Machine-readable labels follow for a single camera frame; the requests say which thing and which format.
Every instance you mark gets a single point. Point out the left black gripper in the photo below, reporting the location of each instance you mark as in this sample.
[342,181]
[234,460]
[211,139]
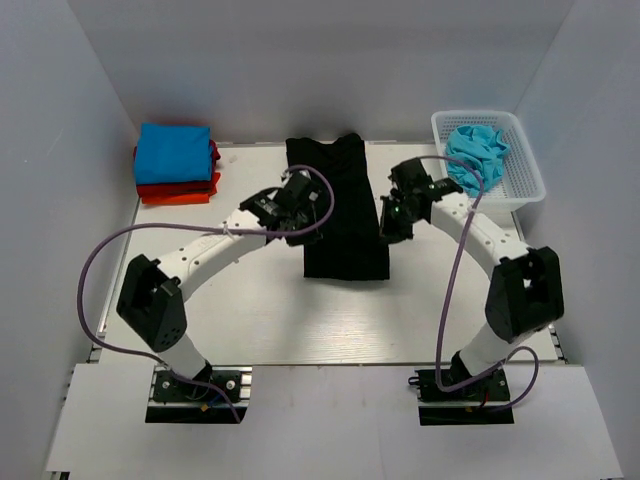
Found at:
[304,240]

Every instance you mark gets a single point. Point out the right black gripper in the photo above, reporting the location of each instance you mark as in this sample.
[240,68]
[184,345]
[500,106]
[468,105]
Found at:
[388,232]

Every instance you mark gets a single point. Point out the black t shirt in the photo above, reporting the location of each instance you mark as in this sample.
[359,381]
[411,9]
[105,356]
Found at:
[350,248]

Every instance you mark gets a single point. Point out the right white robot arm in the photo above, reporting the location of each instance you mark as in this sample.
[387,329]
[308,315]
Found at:
[525,287]

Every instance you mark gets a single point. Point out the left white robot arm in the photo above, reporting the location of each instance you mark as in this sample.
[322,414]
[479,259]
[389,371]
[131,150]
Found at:
[154,291]

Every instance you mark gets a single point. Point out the crumpled light blue t shirt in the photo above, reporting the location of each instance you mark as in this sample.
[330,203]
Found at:
[483,149]

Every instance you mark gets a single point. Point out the folded orange t shirt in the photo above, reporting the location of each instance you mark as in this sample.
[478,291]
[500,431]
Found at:
[187,199]

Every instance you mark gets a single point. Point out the white plastic basket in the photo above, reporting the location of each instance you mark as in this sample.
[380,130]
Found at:
[521,183]

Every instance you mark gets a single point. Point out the folded red t shirt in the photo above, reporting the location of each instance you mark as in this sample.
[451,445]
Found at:
[215,150]

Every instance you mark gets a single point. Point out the folded blue t shirt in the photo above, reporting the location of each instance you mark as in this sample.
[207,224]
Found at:
[172,154]

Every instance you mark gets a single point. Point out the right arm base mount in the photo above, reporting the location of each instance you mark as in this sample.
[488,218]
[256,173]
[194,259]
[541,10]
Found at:
[476,405]

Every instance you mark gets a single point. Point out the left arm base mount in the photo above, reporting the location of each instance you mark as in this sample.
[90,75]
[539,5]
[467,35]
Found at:
[172,401]

